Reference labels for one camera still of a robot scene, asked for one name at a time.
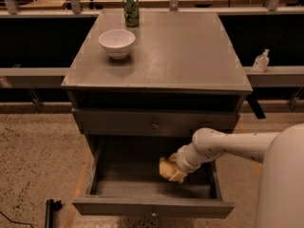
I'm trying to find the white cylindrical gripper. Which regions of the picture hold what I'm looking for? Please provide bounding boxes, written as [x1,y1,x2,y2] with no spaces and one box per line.
[168,144,202,183]

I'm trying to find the yellow sponge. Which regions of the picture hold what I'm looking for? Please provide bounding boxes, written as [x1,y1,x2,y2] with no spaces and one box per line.
[159,157,177,181]

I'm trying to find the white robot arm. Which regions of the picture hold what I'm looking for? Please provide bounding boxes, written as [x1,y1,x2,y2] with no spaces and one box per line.
[167,123,304,228]

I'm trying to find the open grey middle drawer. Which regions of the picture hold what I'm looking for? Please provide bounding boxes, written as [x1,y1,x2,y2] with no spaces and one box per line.
[73,136,235,219]

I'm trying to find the closed grey upper drawer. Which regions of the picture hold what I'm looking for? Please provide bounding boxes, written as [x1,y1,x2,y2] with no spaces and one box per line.
[72,108,239,138]

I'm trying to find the grey wooden drawer cabinet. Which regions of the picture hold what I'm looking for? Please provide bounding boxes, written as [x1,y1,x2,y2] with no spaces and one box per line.
[62,9,252,149]

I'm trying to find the black device on floor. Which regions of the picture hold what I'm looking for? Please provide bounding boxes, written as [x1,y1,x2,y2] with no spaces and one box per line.
[45,199,62,228]

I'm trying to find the white ceramic bowl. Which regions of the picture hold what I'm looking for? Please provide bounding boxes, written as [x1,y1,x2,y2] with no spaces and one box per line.
[98,29,136,59]

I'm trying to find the green soda can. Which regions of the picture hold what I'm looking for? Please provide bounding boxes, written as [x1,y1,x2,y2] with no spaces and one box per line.
[123,0,140,28]

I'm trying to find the black floor cable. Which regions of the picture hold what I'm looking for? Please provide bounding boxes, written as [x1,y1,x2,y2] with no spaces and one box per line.
[0,210,34,228]

